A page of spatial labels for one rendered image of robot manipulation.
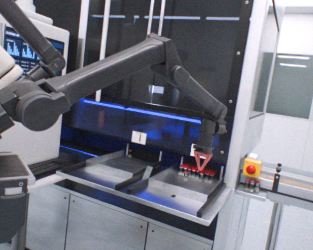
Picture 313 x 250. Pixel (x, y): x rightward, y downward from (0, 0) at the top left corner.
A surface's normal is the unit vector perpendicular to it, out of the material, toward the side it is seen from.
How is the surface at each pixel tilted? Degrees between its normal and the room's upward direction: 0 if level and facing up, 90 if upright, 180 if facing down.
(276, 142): 90
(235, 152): 90
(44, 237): 90
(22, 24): 102
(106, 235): 90
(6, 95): 41
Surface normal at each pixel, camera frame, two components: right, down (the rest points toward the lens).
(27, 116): 0.66, 0.43
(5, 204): 0.57, 0.18
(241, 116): -0.44, 0.06
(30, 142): 0.92, 0.17
